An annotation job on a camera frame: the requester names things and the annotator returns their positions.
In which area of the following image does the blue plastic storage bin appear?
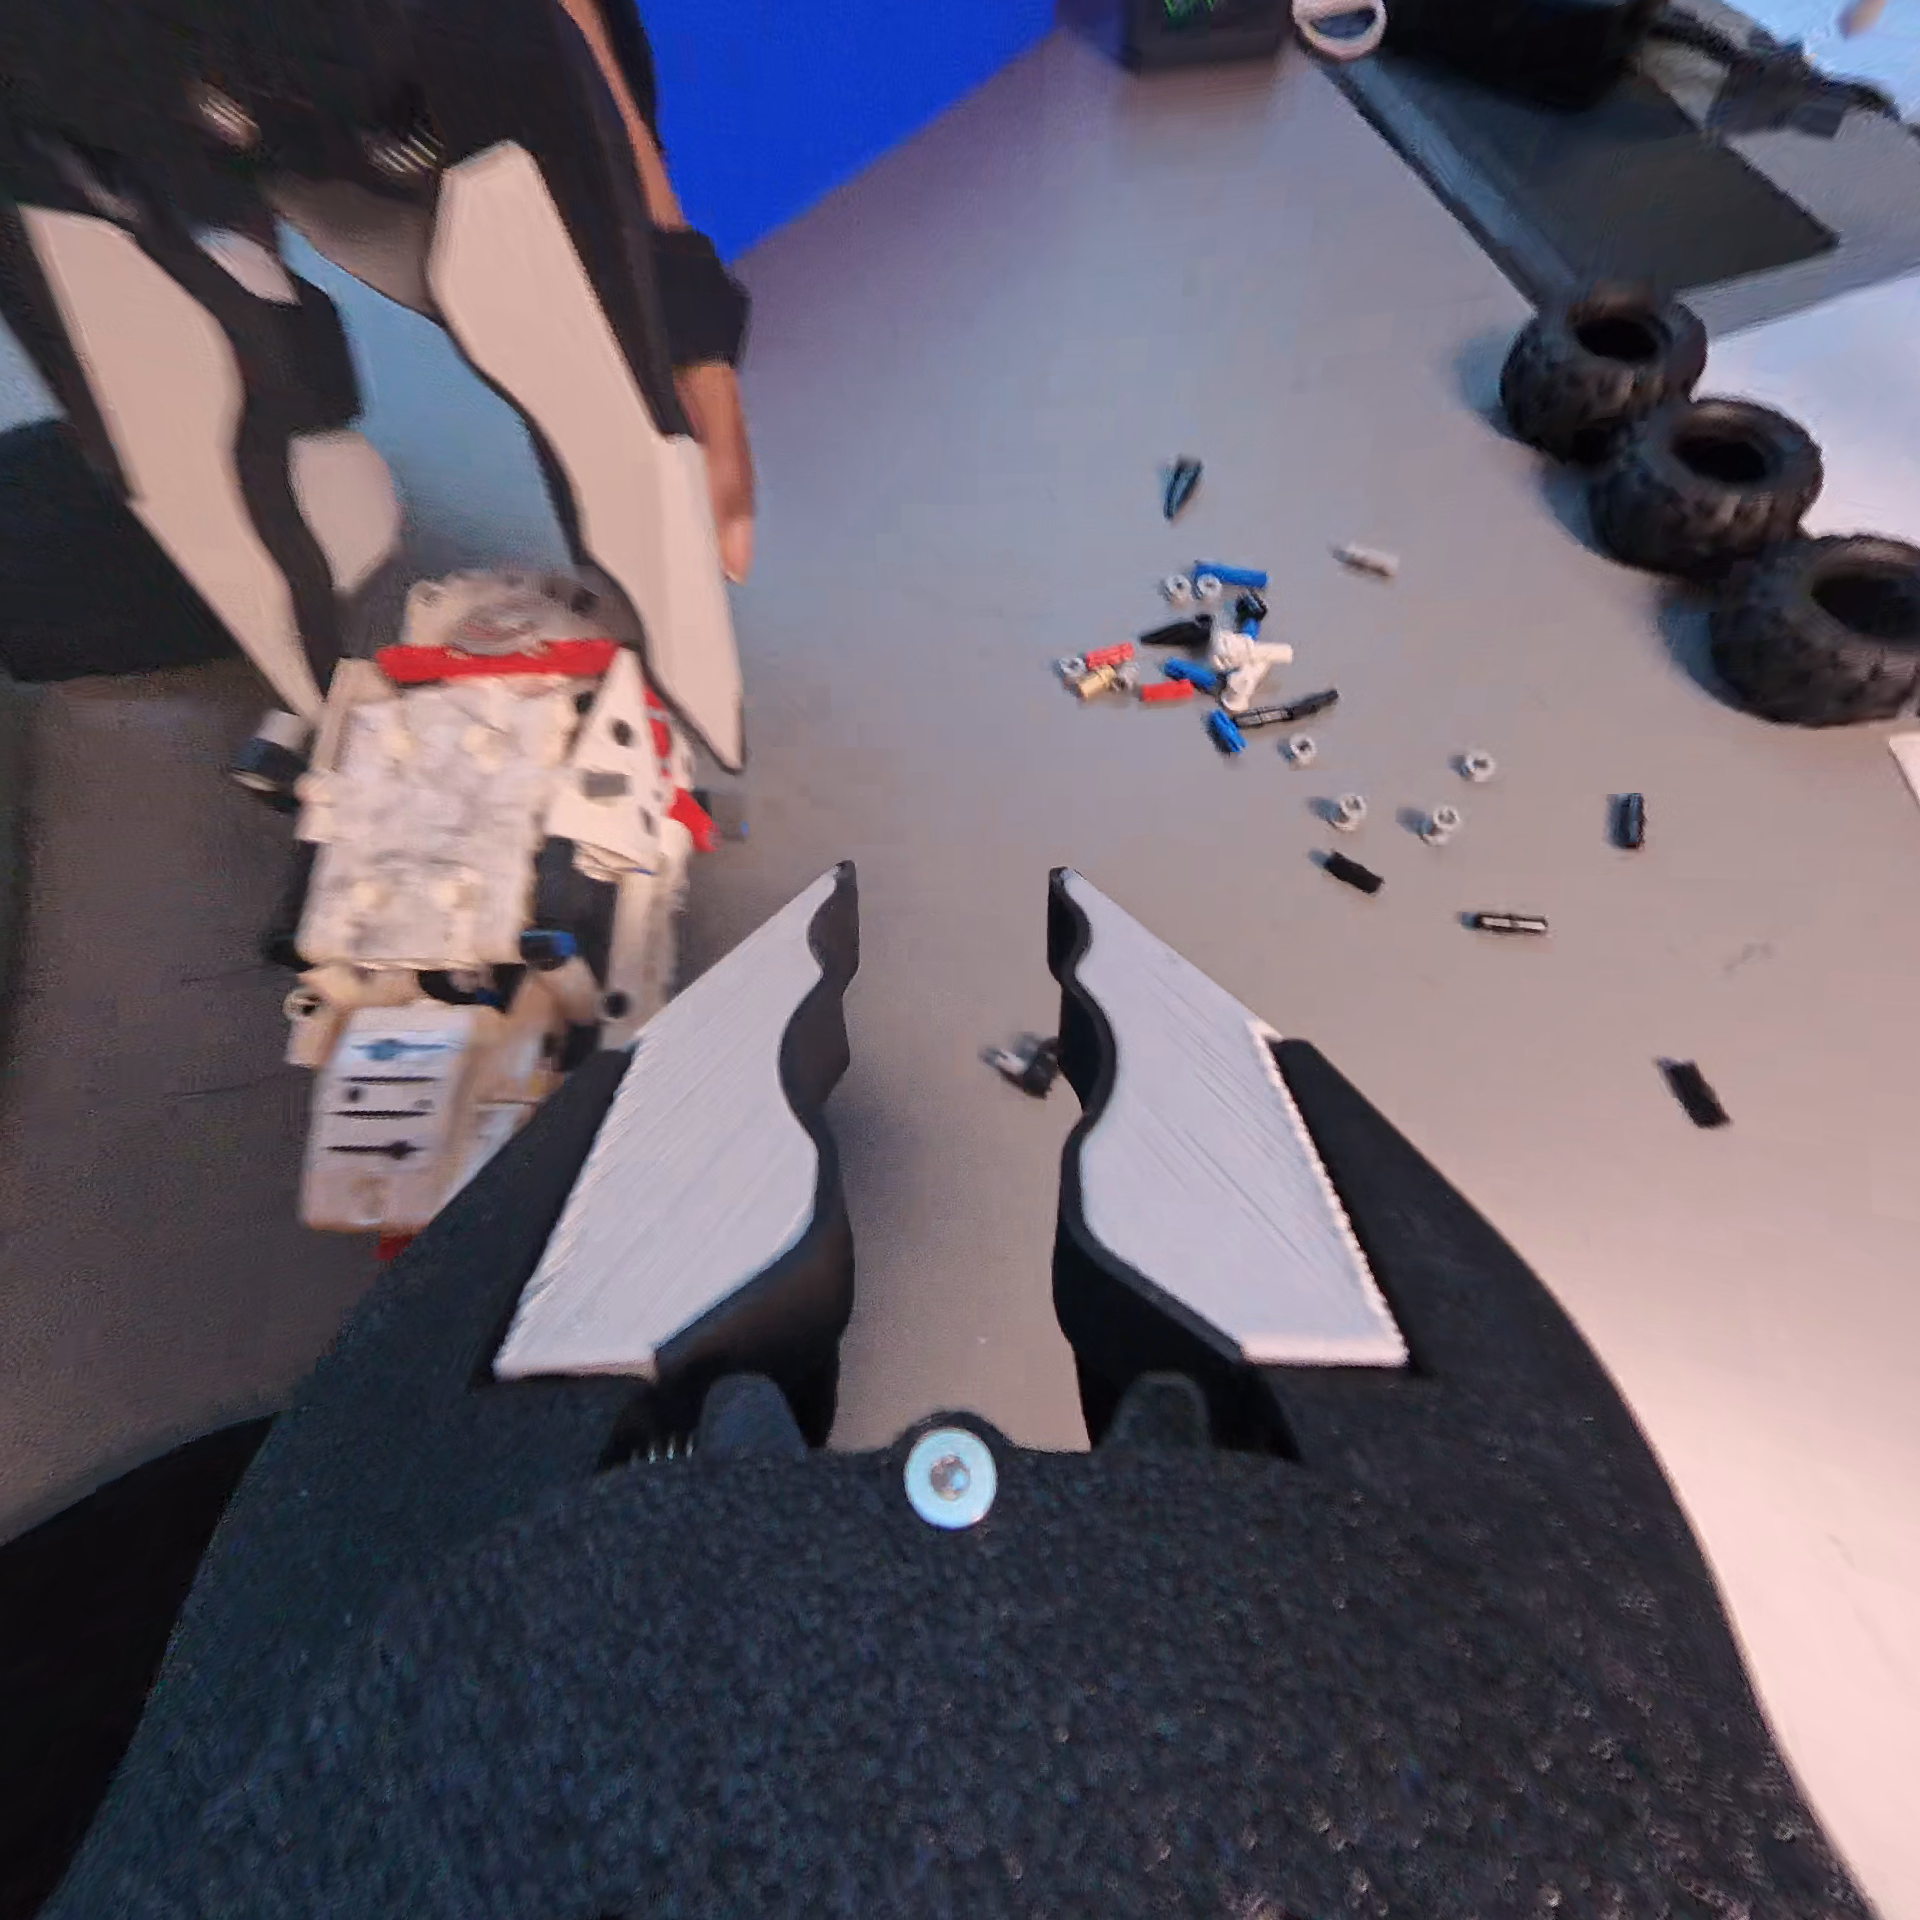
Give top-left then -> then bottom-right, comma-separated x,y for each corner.
632,0 -> 1069,265

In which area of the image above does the black digital timer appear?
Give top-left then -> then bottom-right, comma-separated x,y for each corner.
1127,0 -> 1296,71

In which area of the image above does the white lego vehicle model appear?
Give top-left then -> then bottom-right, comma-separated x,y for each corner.
241,564 -> 725,1249

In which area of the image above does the person's left hand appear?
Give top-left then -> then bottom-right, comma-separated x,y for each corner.
611,0 -> 762,585

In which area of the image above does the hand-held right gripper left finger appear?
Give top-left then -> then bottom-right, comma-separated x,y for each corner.
496,864 -> 867,1387

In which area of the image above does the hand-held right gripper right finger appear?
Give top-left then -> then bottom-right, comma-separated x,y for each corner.
1044,870 -> 1413,1376

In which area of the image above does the black knobby lego tire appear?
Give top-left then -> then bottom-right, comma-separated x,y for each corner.
1713,535 -> 1920,732
1591,397 -> 1829,581
1503,285 -> 1709,463

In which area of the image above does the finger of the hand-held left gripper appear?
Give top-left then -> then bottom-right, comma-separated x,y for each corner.
428,142 -> 751,773
17,206 -> 331,721

